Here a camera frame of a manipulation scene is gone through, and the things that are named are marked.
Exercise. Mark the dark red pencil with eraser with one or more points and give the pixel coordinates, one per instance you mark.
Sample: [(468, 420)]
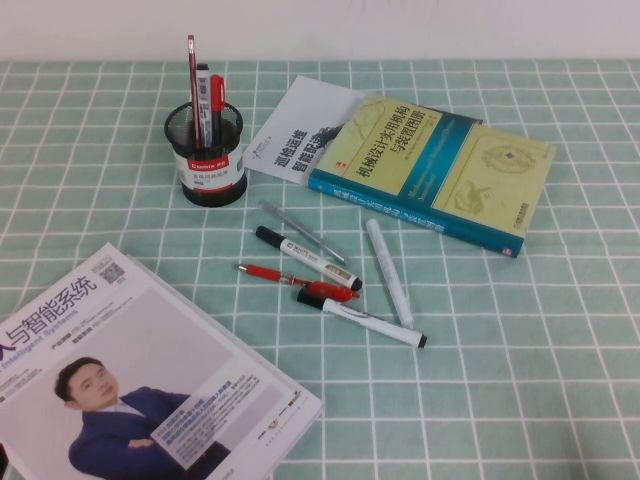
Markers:
[(192, 75)]

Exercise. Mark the grey translucent pen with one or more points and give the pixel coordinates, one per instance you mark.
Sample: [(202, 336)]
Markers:
[(300, 229)]

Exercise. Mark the red gel pen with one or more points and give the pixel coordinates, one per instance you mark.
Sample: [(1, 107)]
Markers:
[(265, 272)]

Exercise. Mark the black mesh pen holder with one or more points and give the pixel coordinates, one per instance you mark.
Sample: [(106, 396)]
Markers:
[(210, 192)]

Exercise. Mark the red capped pen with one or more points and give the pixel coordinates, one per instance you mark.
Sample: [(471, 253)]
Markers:
[(217, 90)]

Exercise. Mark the short white whiteboard marker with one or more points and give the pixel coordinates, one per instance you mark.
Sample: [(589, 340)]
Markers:
[(300, 252)]

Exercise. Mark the plain white marker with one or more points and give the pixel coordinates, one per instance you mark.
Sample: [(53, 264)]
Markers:
[(387, 270)]

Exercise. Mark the long white whiteboard marker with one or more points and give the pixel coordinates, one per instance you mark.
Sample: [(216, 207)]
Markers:
[(370, 322)]

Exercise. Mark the white booklet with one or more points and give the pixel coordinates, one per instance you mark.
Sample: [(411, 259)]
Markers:
[(300, 110)]

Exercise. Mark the teal and yellow hardcover book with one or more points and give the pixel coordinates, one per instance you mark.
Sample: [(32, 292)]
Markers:
[(450, 165)]

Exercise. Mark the white marker with barcode label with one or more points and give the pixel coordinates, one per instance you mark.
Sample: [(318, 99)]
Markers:
[(203, 95)]

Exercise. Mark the magazine with man on cover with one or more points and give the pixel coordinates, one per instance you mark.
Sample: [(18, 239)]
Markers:
[(150, 325)]

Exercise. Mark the green checked tablecloth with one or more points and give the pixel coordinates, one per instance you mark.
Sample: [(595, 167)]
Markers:
[(500, 350)]

